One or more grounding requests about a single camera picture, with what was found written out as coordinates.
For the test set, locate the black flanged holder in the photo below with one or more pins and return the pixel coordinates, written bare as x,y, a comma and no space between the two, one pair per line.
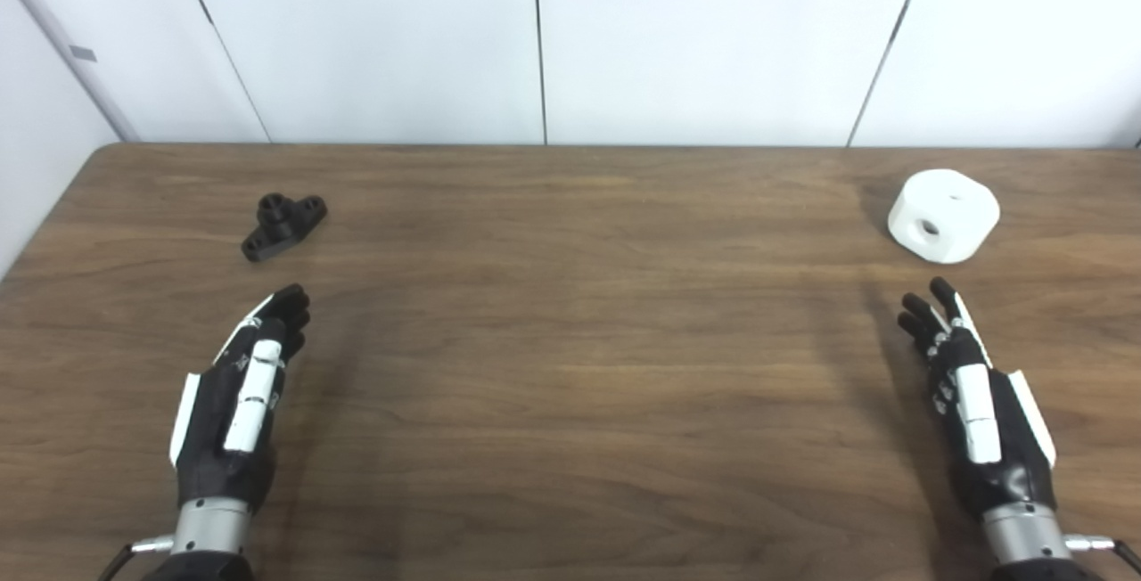
283,225

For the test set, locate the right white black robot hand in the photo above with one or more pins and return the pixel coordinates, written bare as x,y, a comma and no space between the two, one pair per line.
1012,452

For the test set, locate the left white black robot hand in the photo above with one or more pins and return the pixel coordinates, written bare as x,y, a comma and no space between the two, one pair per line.
214,438

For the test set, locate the round white plastic piece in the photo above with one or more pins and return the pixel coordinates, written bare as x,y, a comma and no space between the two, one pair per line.
949,207

